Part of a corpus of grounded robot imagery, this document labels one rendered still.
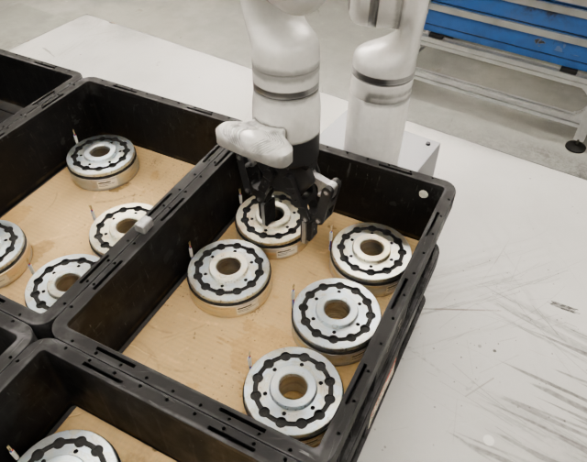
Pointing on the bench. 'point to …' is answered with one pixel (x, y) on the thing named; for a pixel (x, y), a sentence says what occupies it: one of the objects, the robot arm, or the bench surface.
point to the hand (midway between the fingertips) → (287, 222)
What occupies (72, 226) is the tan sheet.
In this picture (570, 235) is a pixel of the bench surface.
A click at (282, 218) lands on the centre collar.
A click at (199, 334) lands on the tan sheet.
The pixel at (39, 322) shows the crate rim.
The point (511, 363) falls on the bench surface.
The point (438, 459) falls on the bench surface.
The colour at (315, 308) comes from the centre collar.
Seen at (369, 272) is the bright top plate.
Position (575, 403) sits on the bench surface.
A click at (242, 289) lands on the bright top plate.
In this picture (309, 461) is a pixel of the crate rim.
